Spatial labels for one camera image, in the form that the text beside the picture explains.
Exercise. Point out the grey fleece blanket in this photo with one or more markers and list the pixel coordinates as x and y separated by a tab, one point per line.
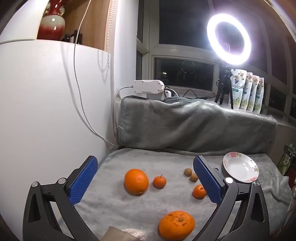
185	125

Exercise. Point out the white power strip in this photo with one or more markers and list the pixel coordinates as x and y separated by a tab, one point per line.
148	87

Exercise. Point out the small mandarin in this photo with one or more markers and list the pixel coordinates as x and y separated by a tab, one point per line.
198	192
159	182

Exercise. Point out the white floral plate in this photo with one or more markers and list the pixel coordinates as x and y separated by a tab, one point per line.
240	166

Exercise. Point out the red and white vase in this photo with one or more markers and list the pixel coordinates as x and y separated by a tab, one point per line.
50	30

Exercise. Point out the green carton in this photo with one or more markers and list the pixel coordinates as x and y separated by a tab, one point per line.
285	160

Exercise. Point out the large rough-skinned orange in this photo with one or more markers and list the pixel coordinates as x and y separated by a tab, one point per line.
177	225

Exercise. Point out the beige soft object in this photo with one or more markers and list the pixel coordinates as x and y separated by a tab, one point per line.
113	234

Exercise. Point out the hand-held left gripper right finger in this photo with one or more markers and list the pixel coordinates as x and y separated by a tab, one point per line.
208	180

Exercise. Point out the large smooth orange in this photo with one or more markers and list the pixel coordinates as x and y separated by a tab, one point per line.
136	182

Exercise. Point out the white window frame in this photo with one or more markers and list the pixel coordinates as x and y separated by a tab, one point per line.
185	49

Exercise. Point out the white cabinet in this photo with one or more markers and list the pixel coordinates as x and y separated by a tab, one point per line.
46	104

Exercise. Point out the dark red box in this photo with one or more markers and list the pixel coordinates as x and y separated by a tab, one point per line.
290	177

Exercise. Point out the small brown longan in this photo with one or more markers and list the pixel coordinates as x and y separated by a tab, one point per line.
193	177
187	172

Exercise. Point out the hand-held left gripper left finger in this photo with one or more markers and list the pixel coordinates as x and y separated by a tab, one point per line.
83	180

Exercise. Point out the white fluffy cloth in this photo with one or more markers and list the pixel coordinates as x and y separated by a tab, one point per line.
136	234

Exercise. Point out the dark glass bottle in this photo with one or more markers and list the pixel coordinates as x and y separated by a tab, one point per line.
66	38

